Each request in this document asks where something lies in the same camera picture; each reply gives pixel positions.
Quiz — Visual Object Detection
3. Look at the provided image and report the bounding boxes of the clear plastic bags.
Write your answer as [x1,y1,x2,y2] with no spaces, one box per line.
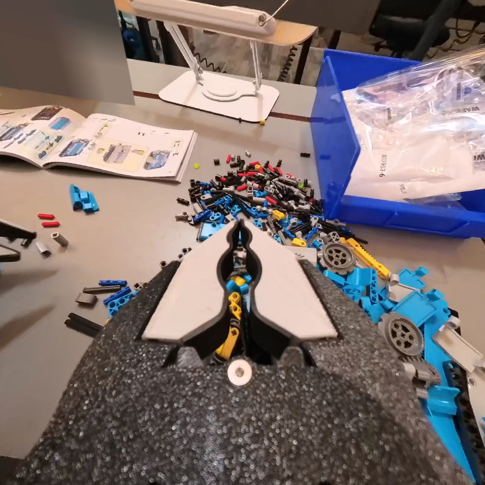
[341,49,485,201]

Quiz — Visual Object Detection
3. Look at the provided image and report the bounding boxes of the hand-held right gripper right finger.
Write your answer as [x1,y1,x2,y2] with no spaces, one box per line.
[242,219,338,346]

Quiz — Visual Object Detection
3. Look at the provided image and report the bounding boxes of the white desk lamp head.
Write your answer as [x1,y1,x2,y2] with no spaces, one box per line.
[127,0,318,46]

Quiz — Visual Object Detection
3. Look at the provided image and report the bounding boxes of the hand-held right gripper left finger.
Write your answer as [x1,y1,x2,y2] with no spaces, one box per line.
[141,219,243,345]

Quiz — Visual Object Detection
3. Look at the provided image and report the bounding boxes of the white lamp stand base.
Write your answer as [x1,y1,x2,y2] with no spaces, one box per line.
[158,21,280,123]

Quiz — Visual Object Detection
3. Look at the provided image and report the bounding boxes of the pile of building pieces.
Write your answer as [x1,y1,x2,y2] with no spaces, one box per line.
[64,218,485,485]

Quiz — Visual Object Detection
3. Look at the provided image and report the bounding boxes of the open instruction booklet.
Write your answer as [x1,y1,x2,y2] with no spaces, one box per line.
[0,105,198,184]

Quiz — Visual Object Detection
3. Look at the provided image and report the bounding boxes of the black coiled cable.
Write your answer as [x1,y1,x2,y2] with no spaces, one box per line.
[193,47,222,73]
[280,45,301,81]

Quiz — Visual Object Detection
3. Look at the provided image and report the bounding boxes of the black office chair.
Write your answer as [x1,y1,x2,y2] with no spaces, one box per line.
[369,0,461,59]

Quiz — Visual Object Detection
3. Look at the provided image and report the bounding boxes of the blue plastic bin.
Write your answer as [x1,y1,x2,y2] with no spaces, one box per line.
[311,48,485,239]

